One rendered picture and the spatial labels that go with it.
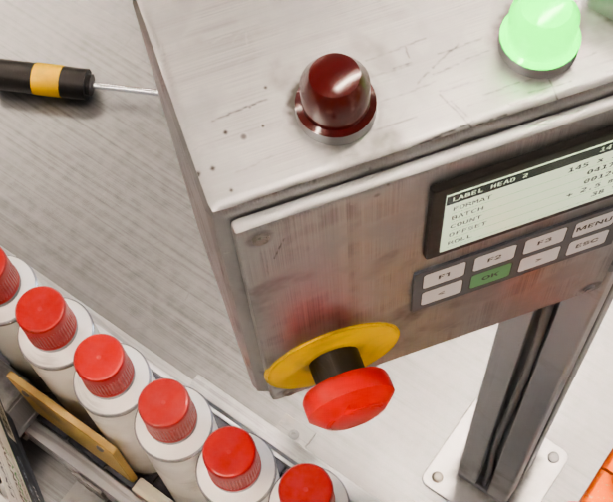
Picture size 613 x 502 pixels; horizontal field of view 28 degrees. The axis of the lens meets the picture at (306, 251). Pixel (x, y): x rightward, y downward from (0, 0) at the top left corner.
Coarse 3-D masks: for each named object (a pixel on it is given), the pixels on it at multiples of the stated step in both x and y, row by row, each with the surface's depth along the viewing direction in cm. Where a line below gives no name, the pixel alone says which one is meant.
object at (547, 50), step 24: (528, 0) 39; (552, 0) 39; (504, 24) 40; (528, 24) 39; (552, 24) 38; (576, 24) 39; (504, 48) 40; (528, 48) 39; (552, 48) 39; (576, 48) 40; (528, 72) 40; (552, 72) 40
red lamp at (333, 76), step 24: (312, 72) 38; (336, 72) 38; (360, 72) 38; (312, 96) 38; (336, 96) 38; (360, 96) 38; (312, 120) 39; (336, 120) 38; (360, 120) 39; (336, 144) 40
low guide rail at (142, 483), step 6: (138, 480) 93; (144, 480) 92; (138, 486) 92; (144, 486) 92; (150, 486) 92; (138, 492) 92; (144, 492) 92; (150, 492) 92; (156, 492) 92; (144, 498) 92; (150, 498) 92; (156, 498) 92; (162, 498) 92; (168, 498) 92
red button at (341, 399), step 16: (336, 352) 51; (352, 352) 52; (320, 368) 51; (336, 368) 51; (352, 368) 51; (368, 368) 51; (320, 384) 50; (336, 384) 50; (352, 384) 50; (368, 384) 50; (384, 384) 51; (304, 400) 51; (320, 400) 50; (336, 400) 50; (352, 400) 50; (368, 400) 50; (384, 400) 51; (320, 416) 51; (336, 416) 50; (352, 416) 51; (368, 416) 51
